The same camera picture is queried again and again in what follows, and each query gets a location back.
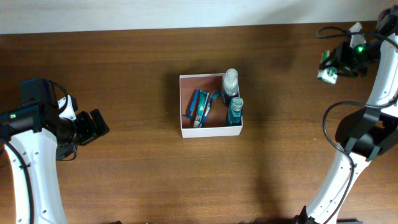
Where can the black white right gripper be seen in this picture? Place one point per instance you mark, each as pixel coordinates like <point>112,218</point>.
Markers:
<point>343,64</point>

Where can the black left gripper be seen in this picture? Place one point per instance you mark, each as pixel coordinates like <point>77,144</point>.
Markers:
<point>92,133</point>

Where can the green Dettol soap bar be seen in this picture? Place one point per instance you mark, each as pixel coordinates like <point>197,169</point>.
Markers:
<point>327,72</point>

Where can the blue disposable razor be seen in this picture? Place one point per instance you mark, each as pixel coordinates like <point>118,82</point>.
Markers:
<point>192,106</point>

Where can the Colgate toothpaste tube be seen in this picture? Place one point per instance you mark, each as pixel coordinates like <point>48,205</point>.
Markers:
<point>203,98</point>

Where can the blue toothbrush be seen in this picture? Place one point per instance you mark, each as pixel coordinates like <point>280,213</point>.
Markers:
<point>213,97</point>

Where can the clear pump bottle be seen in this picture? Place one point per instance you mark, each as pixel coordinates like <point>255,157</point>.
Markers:
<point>229,87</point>

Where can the blue Listerine mouthwash bottle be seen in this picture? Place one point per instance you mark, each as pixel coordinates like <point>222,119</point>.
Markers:
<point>235,110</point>

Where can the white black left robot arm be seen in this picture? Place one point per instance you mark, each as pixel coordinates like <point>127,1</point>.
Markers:
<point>37,134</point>

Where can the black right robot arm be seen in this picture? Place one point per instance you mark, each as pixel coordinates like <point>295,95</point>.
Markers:
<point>369,132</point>

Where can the white box, pink interior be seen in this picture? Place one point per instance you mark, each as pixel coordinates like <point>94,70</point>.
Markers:
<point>215,123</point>

